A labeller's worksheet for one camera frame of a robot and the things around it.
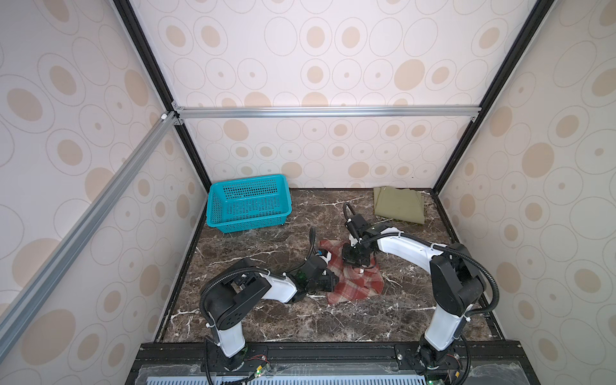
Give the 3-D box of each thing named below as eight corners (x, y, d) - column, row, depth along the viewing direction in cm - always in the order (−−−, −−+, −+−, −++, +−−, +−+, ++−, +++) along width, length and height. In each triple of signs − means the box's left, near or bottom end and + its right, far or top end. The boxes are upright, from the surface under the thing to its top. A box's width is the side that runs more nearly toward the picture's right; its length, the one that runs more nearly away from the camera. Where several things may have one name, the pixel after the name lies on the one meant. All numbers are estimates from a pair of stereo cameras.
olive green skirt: (373, 216, 112) (374, 212, 110) (374, 188, 124) (375, 184, 122) (423, 223, 110) (426, 219, 107) (420, 194, 121) (422, 190, 119)
